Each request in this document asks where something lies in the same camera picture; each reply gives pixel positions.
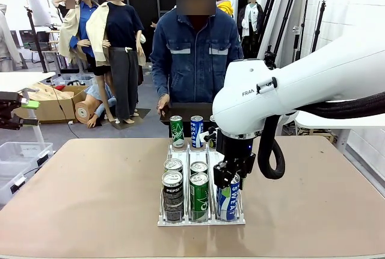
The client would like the dark brown serving tray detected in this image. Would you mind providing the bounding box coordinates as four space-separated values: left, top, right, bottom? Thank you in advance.
159 102 214 126

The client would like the lying mannequin in light blue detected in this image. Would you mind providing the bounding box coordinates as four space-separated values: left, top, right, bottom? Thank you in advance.
75 84 117 129

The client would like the clear plastic storage bin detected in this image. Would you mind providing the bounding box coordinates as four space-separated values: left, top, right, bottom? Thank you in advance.
0 161 32 206
0 142 54 168

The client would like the person's right forearm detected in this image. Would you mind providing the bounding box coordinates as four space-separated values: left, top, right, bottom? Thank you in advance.
150 60 171 99

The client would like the background person in black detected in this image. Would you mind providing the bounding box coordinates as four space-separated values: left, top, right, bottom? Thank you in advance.
51 0 76 19

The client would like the grey reflective panel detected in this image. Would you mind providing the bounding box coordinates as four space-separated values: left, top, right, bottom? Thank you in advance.
26 0 52 27

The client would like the white can dispenser rack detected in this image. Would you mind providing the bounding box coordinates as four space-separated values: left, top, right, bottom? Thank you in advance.
157 138 247 227

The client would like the wooden crate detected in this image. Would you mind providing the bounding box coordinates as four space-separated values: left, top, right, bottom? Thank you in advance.
309 128 336 145

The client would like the black light stand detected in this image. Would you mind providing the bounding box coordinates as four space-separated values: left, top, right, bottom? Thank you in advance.
311 0 328 54

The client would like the blue Pocari Sweat can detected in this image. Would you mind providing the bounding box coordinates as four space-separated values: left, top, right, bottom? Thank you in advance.
190 115 205 149
216 174 241 222

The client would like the person in denim jacket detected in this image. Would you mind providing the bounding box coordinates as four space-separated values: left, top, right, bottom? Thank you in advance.
149 0 245 138

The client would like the brown cardboard box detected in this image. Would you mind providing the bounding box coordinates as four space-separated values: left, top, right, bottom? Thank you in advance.
13 82 88 123

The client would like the person's right hand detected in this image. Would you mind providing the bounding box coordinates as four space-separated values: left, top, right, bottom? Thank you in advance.
156 93 171 118

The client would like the green Chilsung cider can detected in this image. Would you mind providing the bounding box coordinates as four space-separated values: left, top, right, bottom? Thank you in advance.
189 172 210 223
170 115 185 149
190 161 209 176

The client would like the black tripod stand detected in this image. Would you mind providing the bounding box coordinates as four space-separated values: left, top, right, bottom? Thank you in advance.
24 6 49 73

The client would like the black camera on tripod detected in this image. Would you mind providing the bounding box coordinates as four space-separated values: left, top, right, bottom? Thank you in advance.
263 45 277 70

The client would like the mannequin with white jacket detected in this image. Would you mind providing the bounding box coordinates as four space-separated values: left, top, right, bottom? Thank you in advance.
237 0 265 58

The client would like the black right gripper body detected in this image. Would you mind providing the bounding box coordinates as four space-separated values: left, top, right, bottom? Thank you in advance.
215 129 256 168

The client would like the right arm black cable sleeve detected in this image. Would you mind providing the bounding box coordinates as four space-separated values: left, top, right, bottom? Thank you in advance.
257 92 385 181

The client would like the mannequin with grey coat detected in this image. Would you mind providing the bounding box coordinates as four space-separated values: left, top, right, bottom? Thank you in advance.
0 4 23 72

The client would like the dark mannequin base plate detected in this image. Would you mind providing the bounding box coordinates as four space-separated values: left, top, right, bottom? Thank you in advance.
100 107 151 130

